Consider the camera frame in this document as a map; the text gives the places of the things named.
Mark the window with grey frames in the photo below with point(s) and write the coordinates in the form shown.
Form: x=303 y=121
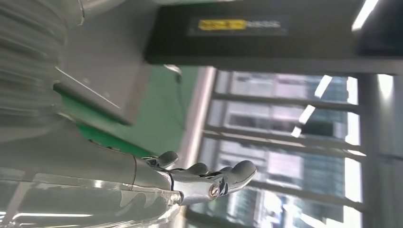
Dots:
x=252 y=119

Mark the dark green table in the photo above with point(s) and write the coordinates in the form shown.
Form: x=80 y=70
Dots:
x=157 y=110

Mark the black inbound scanner machine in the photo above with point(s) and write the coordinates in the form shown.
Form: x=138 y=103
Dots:
x=252 y=47

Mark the green conveyor belt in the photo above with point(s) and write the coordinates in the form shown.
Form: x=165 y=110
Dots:
x=110 y=140

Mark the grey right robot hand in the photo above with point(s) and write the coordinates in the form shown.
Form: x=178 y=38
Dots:
x=63 y=163

